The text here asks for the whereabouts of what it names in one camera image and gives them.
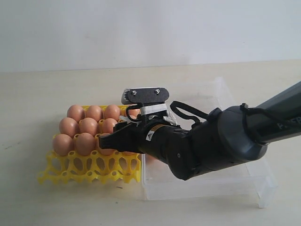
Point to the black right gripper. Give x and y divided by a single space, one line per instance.
157 138

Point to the brown egg second row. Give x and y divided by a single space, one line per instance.
88 125

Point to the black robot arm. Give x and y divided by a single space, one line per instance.
192 142

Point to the clear plastic box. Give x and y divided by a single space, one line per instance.
255 178

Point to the yellow plastic egg tray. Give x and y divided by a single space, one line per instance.
78 168

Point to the brown egg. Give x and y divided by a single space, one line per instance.
68 126
95 112
106 152
108 125
128 153
76 112
133 116
112 111
62 144
85 144

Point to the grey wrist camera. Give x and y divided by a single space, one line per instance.
150 100

